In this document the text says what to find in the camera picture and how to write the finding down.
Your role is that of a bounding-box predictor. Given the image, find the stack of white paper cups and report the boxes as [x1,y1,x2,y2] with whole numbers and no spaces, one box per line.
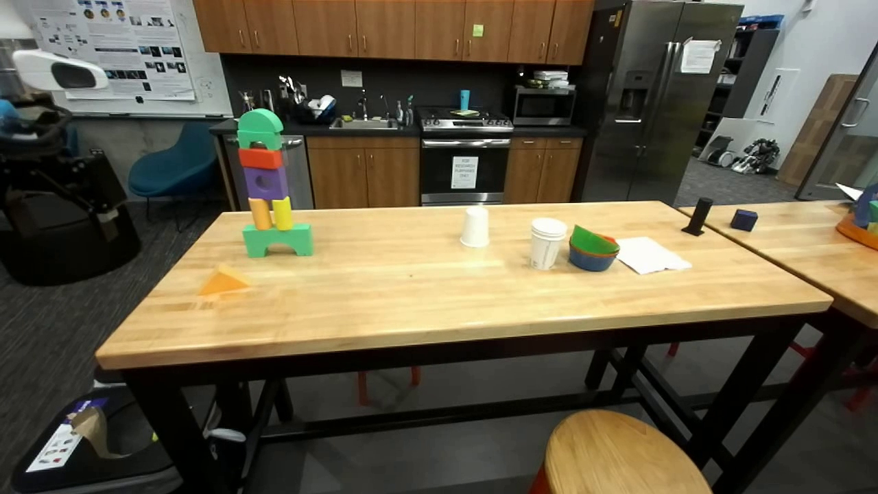
[529,217,569,271]

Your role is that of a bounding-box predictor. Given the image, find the white paper cup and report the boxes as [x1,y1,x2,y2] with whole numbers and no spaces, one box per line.
[459,205,491,249]

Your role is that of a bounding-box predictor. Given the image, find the oven door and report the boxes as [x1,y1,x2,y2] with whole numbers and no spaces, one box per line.
[420,138,512,205]

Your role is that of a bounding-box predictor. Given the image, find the white paper sign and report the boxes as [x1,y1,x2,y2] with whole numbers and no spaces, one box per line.
[451,156,479,191]

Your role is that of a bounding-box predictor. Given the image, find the steel stove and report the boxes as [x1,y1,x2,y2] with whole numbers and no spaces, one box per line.
[418,106,515,207]

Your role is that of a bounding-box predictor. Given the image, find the wooden base cabinet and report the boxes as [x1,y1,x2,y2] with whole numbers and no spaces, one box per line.
[503,135,584,205]
[306,135,421,209]

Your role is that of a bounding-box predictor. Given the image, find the steel sink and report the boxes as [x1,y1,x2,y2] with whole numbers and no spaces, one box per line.
[329,117,400,131]

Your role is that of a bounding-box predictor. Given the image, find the green plastic bowl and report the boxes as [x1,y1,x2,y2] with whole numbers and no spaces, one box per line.
[570,224,621,257]

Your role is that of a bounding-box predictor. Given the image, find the blue plastic bowl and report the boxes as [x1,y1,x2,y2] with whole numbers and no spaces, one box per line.
[568,238,620,273]

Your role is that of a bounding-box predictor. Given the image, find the steel dishwasher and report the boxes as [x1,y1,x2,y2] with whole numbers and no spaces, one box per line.
[222,134,315,211]

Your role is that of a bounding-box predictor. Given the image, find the red stool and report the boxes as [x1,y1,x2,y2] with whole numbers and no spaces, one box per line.
[355,366,423,407]

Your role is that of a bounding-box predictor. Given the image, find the green arch block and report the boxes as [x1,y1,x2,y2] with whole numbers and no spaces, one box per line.
[241,223,314,259]

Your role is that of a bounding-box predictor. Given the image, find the steel microwave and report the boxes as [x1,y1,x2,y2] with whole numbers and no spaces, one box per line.
[512,85,578,128]

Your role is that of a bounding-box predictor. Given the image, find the purple block with hole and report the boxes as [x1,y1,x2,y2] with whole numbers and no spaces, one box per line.
[242,165,289,202]

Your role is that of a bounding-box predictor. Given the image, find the orange cylinder block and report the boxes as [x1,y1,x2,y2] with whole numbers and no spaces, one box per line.
[247,197,274,232]

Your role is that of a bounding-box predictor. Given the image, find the dish rack with dishes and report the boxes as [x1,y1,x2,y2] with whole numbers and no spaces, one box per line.
[294,94,339,125]

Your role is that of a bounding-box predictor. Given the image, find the red flat block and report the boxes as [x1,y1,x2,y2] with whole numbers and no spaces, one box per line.
[237,147,284,171]

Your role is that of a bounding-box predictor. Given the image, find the white paper napkin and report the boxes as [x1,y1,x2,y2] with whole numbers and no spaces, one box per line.
[615,236,693,276]

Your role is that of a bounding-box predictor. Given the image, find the green half-round block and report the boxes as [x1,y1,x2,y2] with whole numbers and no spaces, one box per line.
[236,108,285,152]

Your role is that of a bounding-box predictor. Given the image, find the orange triangle block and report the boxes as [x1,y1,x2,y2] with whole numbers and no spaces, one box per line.
[198,263,252,298]

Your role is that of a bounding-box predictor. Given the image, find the steel refrigerator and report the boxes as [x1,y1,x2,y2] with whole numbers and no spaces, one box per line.
[572,0,746,206]

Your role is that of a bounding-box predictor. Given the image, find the black cylinder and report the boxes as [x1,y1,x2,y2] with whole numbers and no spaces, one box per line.
[681,197,715,237]

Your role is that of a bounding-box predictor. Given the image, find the round wooden stool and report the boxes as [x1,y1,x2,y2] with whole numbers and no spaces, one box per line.
[528,409,715,494]

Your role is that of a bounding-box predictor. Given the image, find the blue armchair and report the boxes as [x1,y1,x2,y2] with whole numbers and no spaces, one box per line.
[128,121,222,232]

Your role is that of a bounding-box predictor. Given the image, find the whiteboard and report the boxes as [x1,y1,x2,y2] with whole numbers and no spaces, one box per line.
[0,0,235,119]

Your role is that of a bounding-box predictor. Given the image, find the white paper sheet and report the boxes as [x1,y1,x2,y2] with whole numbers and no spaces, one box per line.
[680,38,723,75]

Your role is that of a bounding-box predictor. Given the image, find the small legged robot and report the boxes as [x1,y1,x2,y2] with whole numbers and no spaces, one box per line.
[731,138,782,175]

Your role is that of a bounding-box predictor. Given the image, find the black shelf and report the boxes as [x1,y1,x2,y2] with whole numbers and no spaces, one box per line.
[692,14,784,156]

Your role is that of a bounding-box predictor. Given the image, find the wooden side table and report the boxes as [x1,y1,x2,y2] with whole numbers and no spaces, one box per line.
[678,198,878,494]

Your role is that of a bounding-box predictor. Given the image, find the research poster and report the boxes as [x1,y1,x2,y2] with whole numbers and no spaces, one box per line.
[26,0,198,103]

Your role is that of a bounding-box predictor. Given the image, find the wooden boards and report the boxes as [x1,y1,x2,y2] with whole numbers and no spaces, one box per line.
[776,73,860,188]

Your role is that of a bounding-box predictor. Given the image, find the glass door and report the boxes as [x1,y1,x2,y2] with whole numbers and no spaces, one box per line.
[795,41,878,202]

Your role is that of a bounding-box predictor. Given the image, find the orange tray with blocks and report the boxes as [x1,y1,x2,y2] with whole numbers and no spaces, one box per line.
[835,182,878,252]

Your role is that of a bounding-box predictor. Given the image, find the row of wooden wall cabinets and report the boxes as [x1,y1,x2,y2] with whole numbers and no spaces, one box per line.
[191,0,597,67]

